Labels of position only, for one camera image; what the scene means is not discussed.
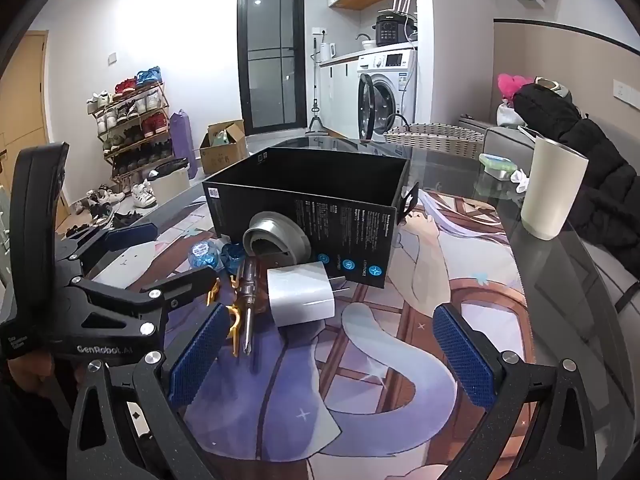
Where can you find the white router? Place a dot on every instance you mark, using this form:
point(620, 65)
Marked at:
point(402, 5)

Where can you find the white cup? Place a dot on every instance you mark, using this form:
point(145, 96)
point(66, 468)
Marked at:
point(550, 190)

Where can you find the green lid container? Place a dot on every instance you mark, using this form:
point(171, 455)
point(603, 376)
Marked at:
point(496, 164)

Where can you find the mop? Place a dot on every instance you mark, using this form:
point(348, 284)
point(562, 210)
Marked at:
point(316, 105)

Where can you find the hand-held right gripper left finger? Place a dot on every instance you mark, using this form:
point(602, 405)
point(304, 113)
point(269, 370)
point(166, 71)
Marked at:
point(197, 355)

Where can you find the white bag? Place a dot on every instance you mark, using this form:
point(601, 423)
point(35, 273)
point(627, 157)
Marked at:
point(507, 115)

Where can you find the pink plush toy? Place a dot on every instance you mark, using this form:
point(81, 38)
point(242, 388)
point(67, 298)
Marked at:
point(510, 85)

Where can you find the black cardboard box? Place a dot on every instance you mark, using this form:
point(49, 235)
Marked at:
point(350, 230)

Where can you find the person's left forearm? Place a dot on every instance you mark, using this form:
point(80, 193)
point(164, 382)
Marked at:
point(25, 420)

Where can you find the wooden shoe rack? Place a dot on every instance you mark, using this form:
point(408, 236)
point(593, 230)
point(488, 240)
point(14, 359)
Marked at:
point(165, 110)

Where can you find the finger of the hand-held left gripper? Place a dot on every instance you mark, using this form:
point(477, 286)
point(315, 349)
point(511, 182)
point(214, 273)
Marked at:
point(185, 285)
point(130, 237)

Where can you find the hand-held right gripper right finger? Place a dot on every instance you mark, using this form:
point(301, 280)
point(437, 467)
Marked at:
point(462, 360)

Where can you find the grey sofa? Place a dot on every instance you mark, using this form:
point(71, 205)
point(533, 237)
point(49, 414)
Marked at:
point(500, 140)

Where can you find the screwdriver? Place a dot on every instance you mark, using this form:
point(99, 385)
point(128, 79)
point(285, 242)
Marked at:
point(246, 300)

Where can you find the yellow clip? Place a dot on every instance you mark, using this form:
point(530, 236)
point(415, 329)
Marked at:
point(232, 317)

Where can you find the white storage box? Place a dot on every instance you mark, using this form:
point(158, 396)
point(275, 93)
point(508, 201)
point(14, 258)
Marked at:
point(170, 182)

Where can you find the white bowl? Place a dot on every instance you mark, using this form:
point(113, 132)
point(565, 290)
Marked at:
point(367, 44)

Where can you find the white kettle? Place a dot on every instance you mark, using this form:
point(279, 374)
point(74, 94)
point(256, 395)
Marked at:
point(326, 52)

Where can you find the white counter cabinet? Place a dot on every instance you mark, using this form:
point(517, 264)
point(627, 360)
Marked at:
point(340, 95)

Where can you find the black rice cooker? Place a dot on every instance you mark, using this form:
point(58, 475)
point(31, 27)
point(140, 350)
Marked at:
point(392, 32)

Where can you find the light blue wrapped candy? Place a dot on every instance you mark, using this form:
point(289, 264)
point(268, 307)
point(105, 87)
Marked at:
point(202, 255)

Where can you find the shoe rack with shoes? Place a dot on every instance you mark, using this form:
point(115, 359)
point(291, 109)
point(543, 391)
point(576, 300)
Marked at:
point(130, 110)

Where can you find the wall switch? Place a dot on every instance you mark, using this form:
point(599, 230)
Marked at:
point(112, 57)

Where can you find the wicker basket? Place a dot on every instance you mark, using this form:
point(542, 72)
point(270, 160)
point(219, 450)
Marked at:
point(435, 137)

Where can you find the white tissue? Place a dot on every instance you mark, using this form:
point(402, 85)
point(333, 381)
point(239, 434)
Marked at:
point(520, 180)

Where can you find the wooden door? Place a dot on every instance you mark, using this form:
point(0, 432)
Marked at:
point(30, 85)

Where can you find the black jacket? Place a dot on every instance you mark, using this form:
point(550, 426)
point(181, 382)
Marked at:
point(590, 160)

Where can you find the white charger plug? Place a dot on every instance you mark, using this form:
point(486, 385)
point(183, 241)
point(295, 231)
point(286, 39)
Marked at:
point(300, 295)

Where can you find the printed table mat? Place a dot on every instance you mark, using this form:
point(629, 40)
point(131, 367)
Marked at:
point(400, 310)

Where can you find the person's left hand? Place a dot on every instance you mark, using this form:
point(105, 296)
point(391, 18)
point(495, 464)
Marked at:
point(35, 371)

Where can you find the pile of shoes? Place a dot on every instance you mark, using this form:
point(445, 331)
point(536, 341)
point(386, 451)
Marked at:
point(105, 202)

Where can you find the brown cardboard box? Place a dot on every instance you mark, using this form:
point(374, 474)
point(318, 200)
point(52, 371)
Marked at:
point(220, 157)

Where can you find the white washing machine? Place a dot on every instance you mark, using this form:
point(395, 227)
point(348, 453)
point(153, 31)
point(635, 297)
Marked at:
point(395, 67)

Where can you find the black glass door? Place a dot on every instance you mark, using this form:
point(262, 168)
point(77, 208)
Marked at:
point(270, 60)

